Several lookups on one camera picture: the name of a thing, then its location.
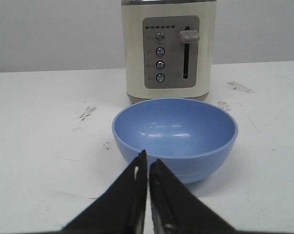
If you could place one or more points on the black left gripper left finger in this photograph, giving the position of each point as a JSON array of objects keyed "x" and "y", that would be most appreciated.
[{"x": 122, "y": 207}]

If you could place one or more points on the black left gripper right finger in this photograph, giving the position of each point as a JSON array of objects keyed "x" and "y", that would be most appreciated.
[{"x": 176, "y": 209}]

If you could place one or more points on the blue plastic bowl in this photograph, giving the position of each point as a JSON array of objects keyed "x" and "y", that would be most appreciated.
[{"x": 191, "y": 137}]

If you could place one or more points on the cream toaster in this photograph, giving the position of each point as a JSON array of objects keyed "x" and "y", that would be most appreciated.
[{"x": 168, "y": 48}]

